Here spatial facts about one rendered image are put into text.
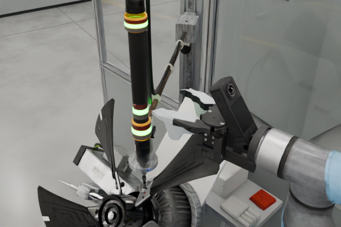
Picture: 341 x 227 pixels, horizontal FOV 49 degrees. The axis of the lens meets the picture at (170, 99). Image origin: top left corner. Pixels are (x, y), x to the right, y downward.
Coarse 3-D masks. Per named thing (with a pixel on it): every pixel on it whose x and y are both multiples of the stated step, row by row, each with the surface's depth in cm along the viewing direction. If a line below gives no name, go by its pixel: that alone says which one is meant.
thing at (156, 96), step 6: (150, 18) 79; (150, 24) 80; (150, 30) 80; (150, 36) 81; (150, 42) 82; (180, 42) 122; (150, 48) 82; (150, 54) 83; (174, 54) 114; (150, 60) 84; (150, 66) 85; (168, 66) 107; (150, 72) 86; (150, 78) 87; (162, 78) 102; (162, 84) 100; (156, 90) 95; (156, 96) 95
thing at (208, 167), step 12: (192, 144) 106; (180, 156) 107; (192, 156) 101; (168, 168) 107; (180, 168) 101; (192, 168) 97; (204, 168) 94; (216, 168) 92; (156, 180) 107; (168, 180) 101; (180, 180) 97; (156, 192) 101
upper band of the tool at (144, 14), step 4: (144, 12) 71; (124, 16) 69; (128, 16) 71; (132, 16) 72; (136, 16) 72; (140, 16) 72; (144, 16) 69; (132, 20) 68; (136, 20) 68; (132, 24) 68; (136, 24) 68; (132, 28) 69; (136, 28) 69; (132, 32) 70; (136, 32) 69
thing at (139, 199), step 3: (150, 183) 111; (147, 186) 112; (150, 186) 109; (144, 189) 112; (147, 189) 109; (147, 192) 107; (141, 195) 109; (144, 195) 106; (147, 195) 104; (138, 198) 108; (141, 198) 106; (144, 198) 103; (138, 201) 106; (141, 201) 104; (135, 204) 105; (138, 204) 104
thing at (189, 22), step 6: (186, 12) 138; (192, 12) 138; (180, 18) 134; (186, 18) 134; (192, 18) 134; (198, 18) 136; (180, 24) 130; (186, 24) 130; (192, 24) 130; (198, 24) 138; (180, 30) 132; (186, 30) 131; (192, 30) 131; (180, 36) 133; (186, 36) 132; (192, 36) 132; (186, 42) 134; (192, 42) 133
